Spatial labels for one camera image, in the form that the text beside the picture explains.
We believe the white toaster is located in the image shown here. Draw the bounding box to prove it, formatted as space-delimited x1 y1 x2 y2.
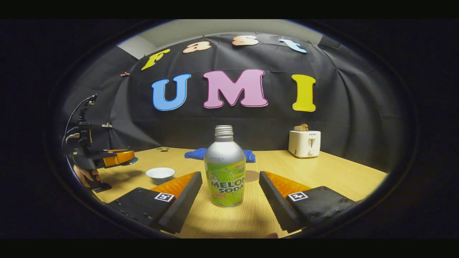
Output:
288 130 321 158

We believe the blue towel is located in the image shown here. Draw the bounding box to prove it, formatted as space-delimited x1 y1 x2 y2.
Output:
184 148 256 163

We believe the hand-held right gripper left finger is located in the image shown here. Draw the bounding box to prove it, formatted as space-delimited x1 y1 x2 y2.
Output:
108 171 203 234

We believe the silver green-label water bottle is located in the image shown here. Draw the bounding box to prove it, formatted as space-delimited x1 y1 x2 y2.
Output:
204 125 246 208

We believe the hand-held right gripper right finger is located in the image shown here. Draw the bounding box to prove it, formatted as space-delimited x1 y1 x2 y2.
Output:
259 171 359 233

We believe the white teacup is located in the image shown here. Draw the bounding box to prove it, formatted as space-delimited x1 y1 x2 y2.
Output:
146 167 176 185

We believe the black backdrop cloth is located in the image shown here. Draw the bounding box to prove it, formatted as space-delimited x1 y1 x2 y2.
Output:
54 32 409 172

